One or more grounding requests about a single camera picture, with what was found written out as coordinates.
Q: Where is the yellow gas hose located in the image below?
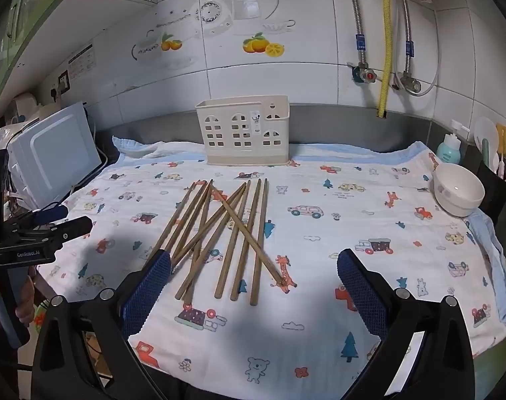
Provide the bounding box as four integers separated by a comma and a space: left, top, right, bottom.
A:
377, 0, 395, 120

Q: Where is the black utensil container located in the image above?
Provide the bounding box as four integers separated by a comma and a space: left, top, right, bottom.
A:
478, 150, 506, 214

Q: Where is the white wall label sticker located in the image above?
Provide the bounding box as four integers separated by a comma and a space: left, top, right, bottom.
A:
67, 44, 96, 80

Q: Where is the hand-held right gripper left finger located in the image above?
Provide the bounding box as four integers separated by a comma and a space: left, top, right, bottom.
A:
32, 250, 172, 400

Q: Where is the white ceramic bowl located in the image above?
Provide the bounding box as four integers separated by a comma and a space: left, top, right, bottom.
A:
433, 162, 486, 217

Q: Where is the orange slice fruit wall sticker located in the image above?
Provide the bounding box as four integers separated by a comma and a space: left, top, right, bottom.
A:
242, 32, 286, 57

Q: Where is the metal water valve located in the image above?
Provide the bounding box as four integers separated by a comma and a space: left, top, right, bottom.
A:
396, 73, 422, 95

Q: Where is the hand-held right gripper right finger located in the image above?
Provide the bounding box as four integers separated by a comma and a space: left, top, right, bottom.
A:
337, 248, 476, 400

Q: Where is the teal pump bottle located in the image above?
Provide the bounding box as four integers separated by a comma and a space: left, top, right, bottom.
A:
437, 132, 462, 164

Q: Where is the red-handled water valve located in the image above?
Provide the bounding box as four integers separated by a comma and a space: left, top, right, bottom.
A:
347, 62, 379, 86

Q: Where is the person's left hand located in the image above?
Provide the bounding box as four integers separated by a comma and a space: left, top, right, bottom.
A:
0, 277, 36, 328

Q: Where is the braided metal hose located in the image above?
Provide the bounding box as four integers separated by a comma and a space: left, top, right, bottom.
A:
395, 0, 417, 80
344, 0, 367, 67

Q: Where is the green wall cabinet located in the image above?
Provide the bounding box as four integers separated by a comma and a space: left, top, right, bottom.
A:
0, 0, 79, 107

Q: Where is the printed cartoon blanket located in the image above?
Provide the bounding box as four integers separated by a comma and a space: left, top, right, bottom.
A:
36, 135, 506, 390

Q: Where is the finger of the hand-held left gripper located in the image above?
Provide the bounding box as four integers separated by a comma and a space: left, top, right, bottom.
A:
28, 203, 69, 226
32, 216, 94, 244

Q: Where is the brown wooden chopstick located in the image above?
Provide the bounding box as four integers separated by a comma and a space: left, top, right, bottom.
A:
170, 179, 207, 261
249, 178, 269, 307
152, 181, 196, 259
175, 180, 253, 301
183, 179, 214, 305
215, 180, 253, 301
211, 187, 291, 293
170, 181, 247, 269
230, 178, 262, 303

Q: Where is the cream plastic chopstick holder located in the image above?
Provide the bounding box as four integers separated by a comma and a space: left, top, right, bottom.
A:
195, 95, 292, 166

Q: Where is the orange fruit plate wall sticker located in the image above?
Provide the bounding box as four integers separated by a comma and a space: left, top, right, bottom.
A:
132, 31, 184, 60

